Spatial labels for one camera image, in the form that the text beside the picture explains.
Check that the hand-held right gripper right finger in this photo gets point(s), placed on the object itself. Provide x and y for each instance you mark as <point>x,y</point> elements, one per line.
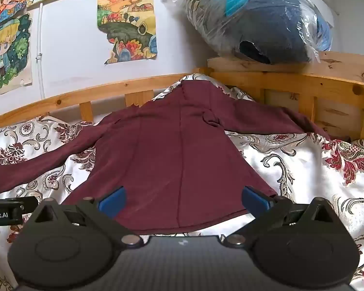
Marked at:
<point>254,201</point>

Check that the floral satin blanket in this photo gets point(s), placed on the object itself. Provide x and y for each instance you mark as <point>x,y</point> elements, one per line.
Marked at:
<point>306,169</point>

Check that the clear plastic bag of clothes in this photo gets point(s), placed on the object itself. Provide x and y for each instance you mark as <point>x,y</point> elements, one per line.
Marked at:
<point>261,24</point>

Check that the maroon long-sleeved shirt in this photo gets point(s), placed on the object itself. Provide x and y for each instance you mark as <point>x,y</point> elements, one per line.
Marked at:
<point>170,157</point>

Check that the wooden bed frame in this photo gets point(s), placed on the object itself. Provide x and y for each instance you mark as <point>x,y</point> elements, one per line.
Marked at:
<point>291,80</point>

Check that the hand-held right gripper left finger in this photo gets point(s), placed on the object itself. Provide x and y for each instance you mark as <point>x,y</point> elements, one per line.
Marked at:
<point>112,202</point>

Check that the blonde cartoon figure wall poster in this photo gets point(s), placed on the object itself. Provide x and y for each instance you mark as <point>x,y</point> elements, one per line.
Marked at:
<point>9,51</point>

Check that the landscape drawing wall poster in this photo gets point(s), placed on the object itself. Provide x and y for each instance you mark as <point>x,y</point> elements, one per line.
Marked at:
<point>129,25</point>

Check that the white wall pipe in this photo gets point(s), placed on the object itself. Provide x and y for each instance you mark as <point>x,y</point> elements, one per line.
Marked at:
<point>42,51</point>

